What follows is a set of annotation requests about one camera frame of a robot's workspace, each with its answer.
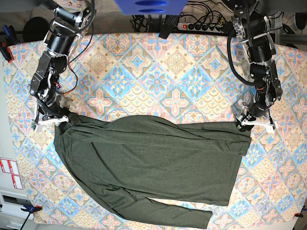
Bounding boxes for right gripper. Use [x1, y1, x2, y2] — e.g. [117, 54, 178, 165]
[37, 95, 70, 126]

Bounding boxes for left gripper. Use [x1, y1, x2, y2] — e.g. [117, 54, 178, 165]
[236, 101, 273, 133]

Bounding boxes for dark green long-sleeve shirt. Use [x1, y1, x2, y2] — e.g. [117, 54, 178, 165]
[54, 114, 251, 229]

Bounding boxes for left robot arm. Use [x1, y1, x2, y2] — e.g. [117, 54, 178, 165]
[226, 0, 283, 133]

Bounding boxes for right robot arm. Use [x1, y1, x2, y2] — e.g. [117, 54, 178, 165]
[29, 0, 95, 130]

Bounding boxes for red white stickers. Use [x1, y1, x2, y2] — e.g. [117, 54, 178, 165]
[0, 158, 23, 190]

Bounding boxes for colourful patterned tablecloth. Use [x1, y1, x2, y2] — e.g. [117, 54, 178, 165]
[0, 33, 307, 230]

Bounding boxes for black round stool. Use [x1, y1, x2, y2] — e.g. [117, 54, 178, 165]
[23, 17, 49, 42]

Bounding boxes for blue clamp bottom left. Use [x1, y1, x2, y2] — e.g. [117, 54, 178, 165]
[20, 205, 43, 230]

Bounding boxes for white power strip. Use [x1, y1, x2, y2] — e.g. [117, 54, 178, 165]
[177, 23, 222, 33]

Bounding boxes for blue plastic box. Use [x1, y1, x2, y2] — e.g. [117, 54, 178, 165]
[115, 0, 188, 15]

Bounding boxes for black remote control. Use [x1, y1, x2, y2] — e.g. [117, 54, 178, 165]
[159, 15, 179, 39]

